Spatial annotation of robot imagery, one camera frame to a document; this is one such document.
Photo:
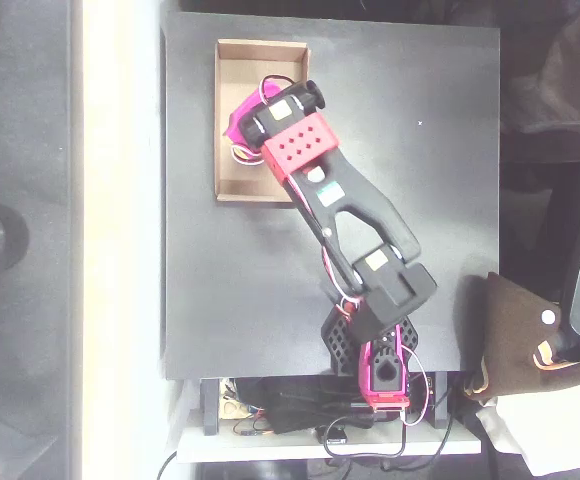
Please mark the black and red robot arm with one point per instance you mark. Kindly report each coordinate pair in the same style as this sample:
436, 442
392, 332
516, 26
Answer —
350, 200

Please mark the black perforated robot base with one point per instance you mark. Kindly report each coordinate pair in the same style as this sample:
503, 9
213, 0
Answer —
337, 340

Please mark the cardboard box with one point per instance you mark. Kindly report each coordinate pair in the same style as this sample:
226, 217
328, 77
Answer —
240, 65

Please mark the light wooden piece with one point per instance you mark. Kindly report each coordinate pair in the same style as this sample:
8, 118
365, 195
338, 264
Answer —
232, 407

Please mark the black power adapter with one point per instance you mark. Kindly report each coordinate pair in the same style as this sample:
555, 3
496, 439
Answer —
290, 412

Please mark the brown fabric garment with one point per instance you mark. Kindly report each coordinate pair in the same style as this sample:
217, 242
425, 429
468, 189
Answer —
555, 75

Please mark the white shelf board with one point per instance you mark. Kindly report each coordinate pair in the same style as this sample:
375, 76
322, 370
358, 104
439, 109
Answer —
250, 447

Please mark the small black plug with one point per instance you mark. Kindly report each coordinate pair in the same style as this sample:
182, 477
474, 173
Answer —
335, 436

